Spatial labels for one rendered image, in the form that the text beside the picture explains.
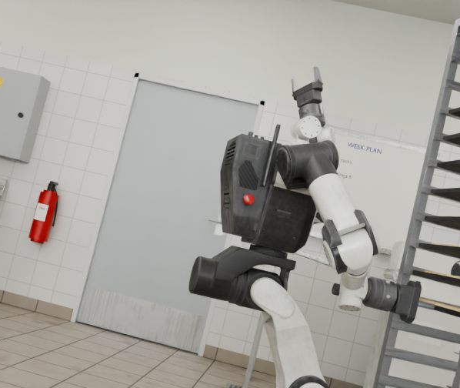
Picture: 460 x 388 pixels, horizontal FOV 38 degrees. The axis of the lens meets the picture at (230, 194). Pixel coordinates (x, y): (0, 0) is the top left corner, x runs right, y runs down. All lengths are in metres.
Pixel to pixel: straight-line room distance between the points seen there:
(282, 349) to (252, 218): 0.40
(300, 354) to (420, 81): 3.77
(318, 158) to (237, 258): 0.39
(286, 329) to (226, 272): 0.25
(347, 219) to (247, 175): 0.37
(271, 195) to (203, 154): 3.52
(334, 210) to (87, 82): 4.22
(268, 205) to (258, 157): 0.14
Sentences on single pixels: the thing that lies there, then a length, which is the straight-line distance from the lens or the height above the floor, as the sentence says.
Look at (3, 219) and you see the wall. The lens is 5.79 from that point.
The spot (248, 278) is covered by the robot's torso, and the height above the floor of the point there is 0.82.
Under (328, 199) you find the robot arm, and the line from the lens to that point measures 1.72.
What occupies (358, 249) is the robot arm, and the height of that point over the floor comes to 0.97.
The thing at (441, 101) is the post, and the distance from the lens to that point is 2.34.
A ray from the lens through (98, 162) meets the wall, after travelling 5.55.
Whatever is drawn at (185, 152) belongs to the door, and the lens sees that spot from 5.43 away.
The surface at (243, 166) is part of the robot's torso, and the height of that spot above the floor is 1.13.
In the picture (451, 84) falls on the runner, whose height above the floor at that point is 1.59.
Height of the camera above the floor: 0.90
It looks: 4 degrees up
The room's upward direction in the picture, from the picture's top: 14 degrees clockwise
